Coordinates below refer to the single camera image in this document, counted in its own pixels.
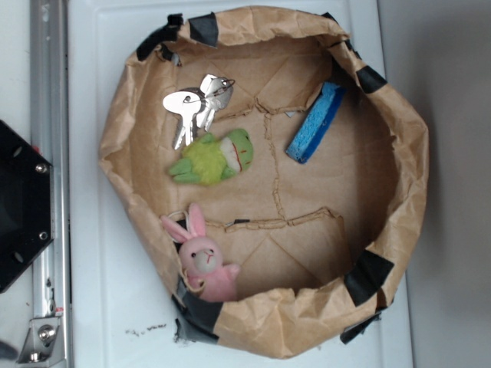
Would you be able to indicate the silver keys bunch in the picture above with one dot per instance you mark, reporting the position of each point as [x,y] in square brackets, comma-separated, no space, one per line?
[197,106]

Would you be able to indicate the brown paper bag bin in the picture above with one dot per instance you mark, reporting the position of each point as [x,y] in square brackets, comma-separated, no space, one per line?
[322,245]

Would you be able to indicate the green plush frog toy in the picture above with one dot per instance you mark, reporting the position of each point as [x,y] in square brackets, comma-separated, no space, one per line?
[208,161]

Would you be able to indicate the pink plush bunny toy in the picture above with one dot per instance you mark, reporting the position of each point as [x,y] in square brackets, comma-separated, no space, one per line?
[201,258]

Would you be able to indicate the blue sponge block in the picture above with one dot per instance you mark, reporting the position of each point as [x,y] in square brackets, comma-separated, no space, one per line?
[312,131]

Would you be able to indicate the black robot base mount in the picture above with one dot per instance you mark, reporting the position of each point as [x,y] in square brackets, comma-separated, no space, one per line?
[25,205]

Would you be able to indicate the aluminium frame rail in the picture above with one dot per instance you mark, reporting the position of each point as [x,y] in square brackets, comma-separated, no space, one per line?
[51,271]

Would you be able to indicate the metal corner bracket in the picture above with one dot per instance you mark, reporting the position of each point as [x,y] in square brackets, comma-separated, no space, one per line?
[43,346]

